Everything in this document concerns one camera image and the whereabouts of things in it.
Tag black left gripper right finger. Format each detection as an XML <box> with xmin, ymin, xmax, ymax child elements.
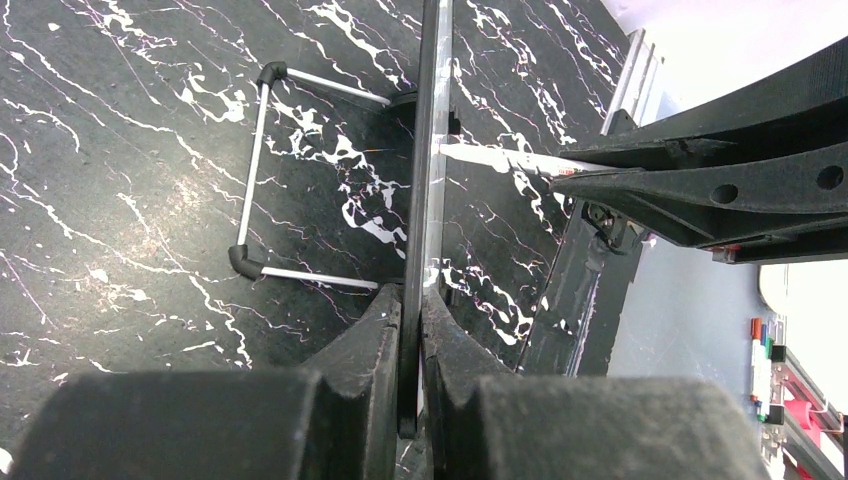
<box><xmin>421</xmin><ymin>292</ymin><xmax>767</xmax><ymax>479</ymax></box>

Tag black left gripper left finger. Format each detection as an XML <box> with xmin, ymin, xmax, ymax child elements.
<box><xmin>11</xmin><ymin>284</ymin><xmax>401</xmax><ymax>479</ymax></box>

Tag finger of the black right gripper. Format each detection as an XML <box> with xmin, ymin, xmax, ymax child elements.
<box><xmin>561</xmin><ymin>39</ymin><xmax>847</xmax><ymax>171</ymax></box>
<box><xmin>552</xmin><ymin>143</ymin><xmax>847</xmax><ymax>249</ymax></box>

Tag red capped whiteboard marker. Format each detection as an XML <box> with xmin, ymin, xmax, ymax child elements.
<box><xmin>439</xmin><ymin>143</ymin><xmax>614</xmax><ymax>177</ymax></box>

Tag black framed whiteboard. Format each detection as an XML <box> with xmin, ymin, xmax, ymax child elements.
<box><xmin>397</xmin><ymin>1</ymin><xmax>454</xmax><ymax>439</ymax></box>

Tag metal whiteboard stand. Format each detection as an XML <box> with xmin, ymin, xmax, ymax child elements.
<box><xmin>228</xmin><ymin>60</ymin><xmax>399</xmax><ymax>291</ymax></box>

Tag markers in background holder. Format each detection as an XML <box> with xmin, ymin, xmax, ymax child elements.
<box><xmin>750</xmin><ymin>317</ymin><xmax>773</xmax><ymax>423</ymax></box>

